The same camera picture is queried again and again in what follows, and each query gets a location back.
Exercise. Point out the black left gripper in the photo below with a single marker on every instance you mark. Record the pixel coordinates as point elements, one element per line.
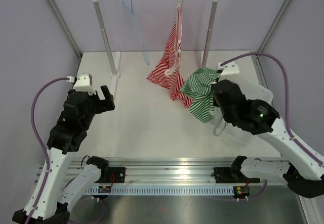
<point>105,104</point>

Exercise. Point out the red striped tank top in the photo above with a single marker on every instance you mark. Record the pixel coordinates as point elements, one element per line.
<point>167,72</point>

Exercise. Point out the blue wire hanger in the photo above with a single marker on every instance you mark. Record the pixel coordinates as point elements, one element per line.
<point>136,29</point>

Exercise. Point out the green striped tank top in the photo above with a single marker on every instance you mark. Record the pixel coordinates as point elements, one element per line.
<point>198,88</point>

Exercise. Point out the red wire hanger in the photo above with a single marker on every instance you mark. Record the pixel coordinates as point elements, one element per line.
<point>180,8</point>

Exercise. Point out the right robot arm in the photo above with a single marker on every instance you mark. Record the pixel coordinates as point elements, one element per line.
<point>301,169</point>

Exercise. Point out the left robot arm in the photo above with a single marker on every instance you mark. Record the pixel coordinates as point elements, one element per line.
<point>51,202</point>

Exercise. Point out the white clothes rack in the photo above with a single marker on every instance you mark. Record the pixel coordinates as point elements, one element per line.
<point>114,61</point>

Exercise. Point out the clear plastic basket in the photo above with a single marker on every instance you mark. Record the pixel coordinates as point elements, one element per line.
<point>255,90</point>

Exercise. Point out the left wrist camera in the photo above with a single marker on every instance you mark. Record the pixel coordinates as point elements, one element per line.
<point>82,83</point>

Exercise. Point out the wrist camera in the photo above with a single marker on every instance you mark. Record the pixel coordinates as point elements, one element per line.
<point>82,83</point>
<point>228,70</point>

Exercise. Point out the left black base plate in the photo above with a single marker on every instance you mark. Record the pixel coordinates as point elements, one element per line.
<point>113,175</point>

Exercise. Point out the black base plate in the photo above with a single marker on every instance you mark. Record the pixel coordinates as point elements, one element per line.
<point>113,175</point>
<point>226,175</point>

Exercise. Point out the white slotted cable duct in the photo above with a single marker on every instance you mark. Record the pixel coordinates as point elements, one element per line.
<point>161,191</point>

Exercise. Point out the aluminium mounting rail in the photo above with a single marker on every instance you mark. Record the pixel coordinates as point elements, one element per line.
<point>170,171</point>

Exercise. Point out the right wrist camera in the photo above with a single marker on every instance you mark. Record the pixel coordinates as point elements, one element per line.
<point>228,70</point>

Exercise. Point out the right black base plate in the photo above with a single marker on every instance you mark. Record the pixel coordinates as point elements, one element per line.
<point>226,175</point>

